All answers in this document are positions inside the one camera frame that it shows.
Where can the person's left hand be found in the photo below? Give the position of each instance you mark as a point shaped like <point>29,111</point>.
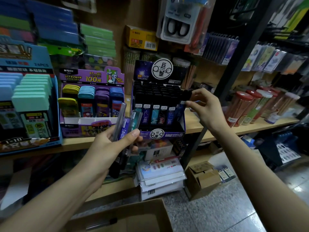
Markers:
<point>106,154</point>

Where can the person's right hand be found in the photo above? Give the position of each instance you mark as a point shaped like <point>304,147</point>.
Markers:
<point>207,108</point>

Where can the wooden shelf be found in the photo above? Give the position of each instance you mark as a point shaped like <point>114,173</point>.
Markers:
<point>241,125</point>

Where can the black and white display box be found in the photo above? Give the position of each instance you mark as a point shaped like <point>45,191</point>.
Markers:
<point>159,70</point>

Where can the brown cardboard box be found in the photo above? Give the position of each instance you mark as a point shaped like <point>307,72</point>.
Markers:
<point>140,215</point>

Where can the purple display box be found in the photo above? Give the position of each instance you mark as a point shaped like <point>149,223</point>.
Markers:
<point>91,77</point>

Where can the blue display box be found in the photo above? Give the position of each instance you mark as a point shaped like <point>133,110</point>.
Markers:
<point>24,60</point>

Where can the person's left forearm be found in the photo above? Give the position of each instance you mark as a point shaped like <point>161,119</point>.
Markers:
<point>43,205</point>

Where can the person's right forearm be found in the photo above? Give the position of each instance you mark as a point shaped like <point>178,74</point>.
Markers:
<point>265,181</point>

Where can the red cylinder containers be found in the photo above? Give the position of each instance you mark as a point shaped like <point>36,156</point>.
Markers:
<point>244,108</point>

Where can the stack of white packets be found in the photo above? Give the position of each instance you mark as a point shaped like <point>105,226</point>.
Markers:
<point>159,178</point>

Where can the row of dark blue refills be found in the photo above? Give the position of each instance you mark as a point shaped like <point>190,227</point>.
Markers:
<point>221,48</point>

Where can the white open carton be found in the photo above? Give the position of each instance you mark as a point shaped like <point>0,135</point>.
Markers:
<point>225,172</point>

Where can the small open brown carton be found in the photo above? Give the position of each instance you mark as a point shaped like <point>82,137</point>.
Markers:
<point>203,181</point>

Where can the black plastic basket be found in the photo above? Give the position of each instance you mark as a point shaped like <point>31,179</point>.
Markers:
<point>280,149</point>

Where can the hanging white blister package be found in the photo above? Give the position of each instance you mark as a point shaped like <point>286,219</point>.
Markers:
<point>181,24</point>

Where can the yellow carton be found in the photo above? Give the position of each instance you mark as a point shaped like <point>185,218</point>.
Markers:
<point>141,38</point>

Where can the stack of green packets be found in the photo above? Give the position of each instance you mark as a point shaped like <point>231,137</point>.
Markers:
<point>98,41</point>

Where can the stack of blue packets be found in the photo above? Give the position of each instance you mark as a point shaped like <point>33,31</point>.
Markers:
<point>53,21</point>

